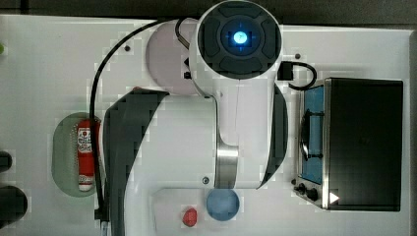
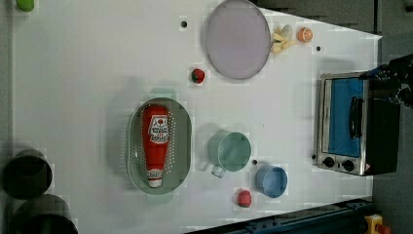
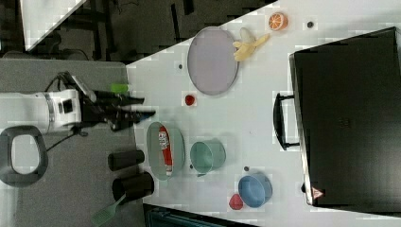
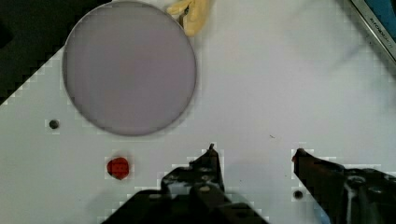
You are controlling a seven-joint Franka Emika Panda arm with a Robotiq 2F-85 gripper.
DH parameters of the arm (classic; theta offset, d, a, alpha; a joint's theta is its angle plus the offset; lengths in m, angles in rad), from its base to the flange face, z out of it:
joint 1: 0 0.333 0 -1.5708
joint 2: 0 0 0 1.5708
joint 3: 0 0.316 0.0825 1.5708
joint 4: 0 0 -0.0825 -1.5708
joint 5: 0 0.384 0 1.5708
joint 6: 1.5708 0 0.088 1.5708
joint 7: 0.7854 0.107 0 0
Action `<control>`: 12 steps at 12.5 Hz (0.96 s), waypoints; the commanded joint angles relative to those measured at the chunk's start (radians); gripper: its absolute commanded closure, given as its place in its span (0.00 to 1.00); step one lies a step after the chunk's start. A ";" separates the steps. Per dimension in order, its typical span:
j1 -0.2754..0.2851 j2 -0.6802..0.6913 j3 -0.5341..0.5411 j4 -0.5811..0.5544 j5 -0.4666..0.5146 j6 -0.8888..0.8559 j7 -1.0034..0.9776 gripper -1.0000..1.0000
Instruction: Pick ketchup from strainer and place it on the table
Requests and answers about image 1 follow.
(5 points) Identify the red plush ketchup bottle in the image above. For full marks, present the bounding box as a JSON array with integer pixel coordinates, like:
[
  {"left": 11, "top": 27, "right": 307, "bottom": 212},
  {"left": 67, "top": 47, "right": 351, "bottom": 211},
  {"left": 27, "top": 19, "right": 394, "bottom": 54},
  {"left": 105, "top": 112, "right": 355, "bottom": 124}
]
[{"left": 77, "top": 119, "right": 94, "bottom": 192}]

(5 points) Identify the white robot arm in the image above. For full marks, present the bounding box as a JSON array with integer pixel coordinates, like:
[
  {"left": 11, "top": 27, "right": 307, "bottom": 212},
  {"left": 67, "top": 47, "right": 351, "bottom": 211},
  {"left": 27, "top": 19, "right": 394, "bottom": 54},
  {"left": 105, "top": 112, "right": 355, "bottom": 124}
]
[{"left": 101, "top": 0, "right": 288, "bottom": 236}]

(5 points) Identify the blue round bowl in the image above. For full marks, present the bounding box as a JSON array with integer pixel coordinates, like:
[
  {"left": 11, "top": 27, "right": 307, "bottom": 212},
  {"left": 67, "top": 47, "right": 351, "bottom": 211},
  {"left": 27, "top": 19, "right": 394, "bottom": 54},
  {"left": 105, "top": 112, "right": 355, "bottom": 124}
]
[{"left": 206, "top": 189, "right": 240, "bottom": 221}]

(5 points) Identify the small red plush toy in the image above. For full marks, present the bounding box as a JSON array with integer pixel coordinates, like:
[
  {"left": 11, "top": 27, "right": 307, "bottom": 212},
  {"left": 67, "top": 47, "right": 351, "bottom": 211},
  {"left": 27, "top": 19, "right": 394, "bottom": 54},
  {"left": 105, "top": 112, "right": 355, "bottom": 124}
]
[{"left": 182, "top": 207, "right": 198, "bottom": 227}]

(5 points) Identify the black toaster oven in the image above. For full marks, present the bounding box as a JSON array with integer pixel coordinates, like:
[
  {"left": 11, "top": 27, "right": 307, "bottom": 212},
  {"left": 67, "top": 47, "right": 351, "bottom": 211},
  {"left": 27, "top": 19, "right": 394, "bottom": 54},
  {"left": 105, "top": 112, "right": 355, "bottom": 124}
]
[{"left": 292, "top": 78, "right": 403, "bottom": 211}]

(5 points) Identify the black cylinder upper left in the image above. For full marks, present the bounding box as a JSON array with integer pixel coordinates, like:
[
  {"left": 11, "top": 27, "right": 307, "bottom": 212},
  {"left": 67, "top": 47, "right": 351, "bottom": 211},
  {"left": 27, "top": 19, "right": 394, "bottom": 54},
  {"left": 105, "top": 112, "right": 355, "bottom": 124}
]
[{"left": 0, "top": 150, "right": 13, "bottom": 172}]

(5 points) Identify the black cylinder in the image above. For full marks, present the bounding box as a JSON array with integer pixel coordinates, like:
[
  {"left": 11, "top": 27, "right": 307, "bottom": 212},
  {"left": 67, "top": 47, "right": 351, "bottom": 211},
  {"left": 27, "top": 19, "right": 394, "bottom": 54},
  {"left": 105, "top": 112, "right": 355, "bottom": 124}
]
[
  {"left": 0, "top": 186, "right": 28, "bottom": 228},
  {"left": 0, "top": 150, "right": 13, "bottom": 172}
]

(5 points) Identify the black cylinder lower left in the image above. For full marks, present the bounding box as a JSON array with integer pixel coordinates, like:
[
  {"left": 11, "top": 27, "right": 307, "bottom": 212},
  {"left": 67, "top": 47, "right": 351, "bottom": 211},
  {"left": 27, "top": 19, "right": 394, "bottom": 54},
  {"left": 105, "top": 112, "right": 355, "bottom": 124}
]
[{"left": 0, "top": 186, "right": 28, "bottom": 228}]

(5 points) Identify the short black looped cable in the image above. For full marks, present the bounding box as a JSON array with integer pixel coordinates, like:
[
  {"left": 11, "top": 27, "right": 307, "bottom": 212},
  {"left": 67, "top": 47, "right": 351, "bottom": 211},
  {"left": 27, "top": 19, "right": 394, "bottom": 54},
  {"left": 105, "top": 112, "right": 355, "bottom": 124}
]
[{"left": 277, "top": 61, "right": 318, "bottom": 91}]

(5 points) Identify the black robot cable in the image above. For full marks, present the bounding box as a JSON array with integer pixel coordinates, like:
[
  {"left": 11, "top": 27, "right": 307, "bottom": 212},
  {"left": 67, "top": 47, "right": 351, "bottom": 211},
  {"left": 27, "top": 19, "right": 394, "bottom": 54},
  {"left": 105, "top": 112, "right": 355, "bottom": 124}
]
[{"left": 89, "top": 18, "right": 180, "bottom": 222}]

